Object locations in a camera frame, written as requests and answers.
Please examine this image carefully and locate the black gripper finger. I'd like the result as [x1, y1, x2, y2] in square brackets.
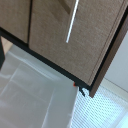
[0, 35, 5, 70]

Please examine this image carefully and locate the silver metal drawer handle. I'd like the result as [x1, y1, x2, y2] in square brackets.
[65, 0, 81, 44]

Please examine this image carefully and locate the translucent plastic sheet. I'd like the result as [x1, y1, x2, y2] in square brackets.
[0, 44, 80, 128]

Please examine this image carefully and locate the small orange black clip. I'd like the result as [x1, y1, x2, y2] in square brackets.
[72, 81, 87, 98]

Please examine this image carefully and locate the white perforated mat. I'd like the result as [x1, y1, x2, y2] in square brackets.
[67, 79, 128, 128]

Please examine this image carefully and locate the dark cabinet frame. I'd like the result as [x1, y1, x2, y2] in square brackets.
[0, 7, 128, 99]

